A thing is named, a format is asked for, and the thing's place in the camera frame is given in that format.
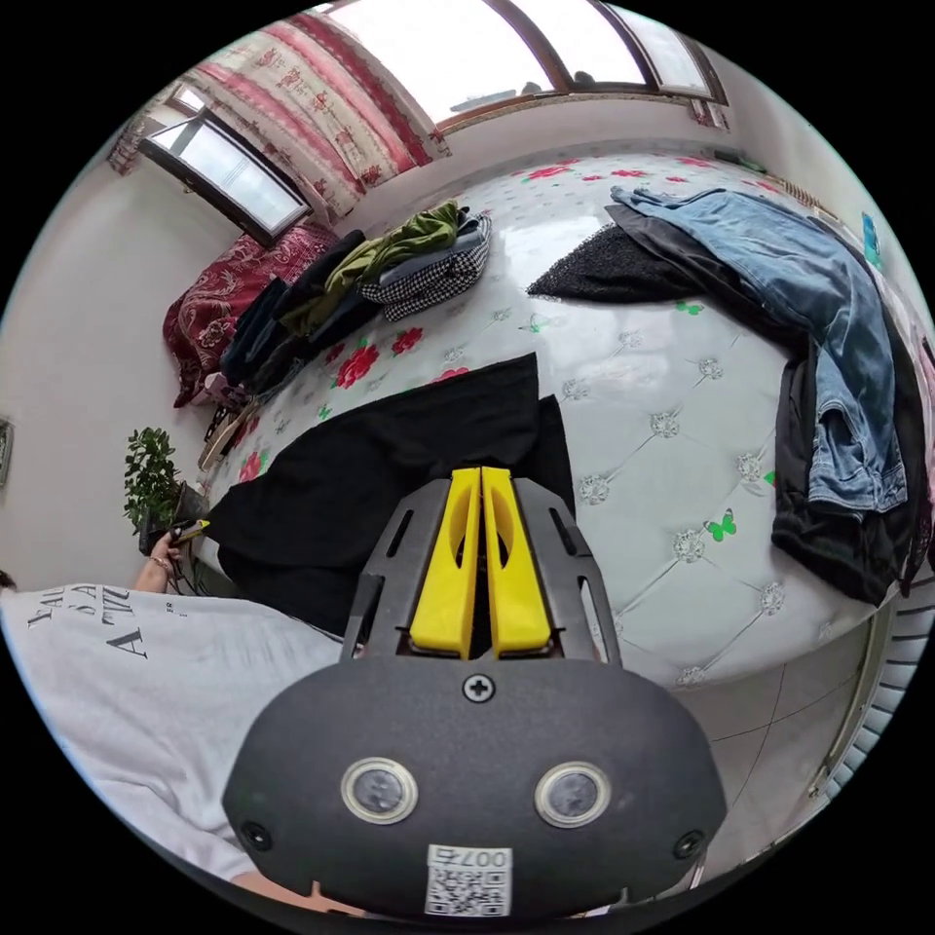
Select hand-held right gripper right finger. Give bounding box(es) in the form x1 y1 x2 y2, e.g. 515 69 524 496
481 467 553 657

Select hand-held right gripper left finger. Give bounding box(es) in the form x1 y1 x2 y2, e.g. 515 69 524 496
409 467 482 655

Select black pants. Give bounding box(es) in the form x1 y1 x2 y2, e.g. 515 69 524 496
206 352 579 638

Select person's right hand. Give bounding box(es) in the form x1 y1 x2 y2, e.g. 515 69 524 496
233 873 368 918

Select green potted plant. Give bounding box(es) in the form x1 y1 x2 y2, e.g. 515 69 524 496
122 426 211 556

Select person's body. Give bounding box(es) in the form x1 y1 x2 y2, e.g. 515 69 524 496
0 568 346 886

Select red patterned rolled blanket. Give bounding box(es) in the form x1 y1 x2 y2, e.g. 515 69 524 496
161 221 342 410

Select bed with floral quilted sheet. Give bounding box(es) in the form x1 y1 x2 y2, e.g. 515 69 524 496
195 151 918 690

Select pile of clothes with green garment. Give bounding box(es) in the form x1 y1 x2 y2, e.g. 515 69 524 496
218 200 495 397

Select pile of clothes with blue jeans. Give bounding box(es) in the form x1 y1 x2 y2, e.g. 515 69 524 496
525 185 935 609

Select red and white patterned curtain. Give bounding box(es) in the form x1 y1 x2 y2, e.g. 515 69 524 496
182 13 448 222

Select small window with dark frame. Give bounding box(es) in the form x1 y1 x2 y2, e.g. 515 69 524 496
136 115 316 248

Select wide window with brown frame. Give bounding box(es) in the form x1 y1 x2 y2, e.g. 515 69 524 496
324 0 731 127

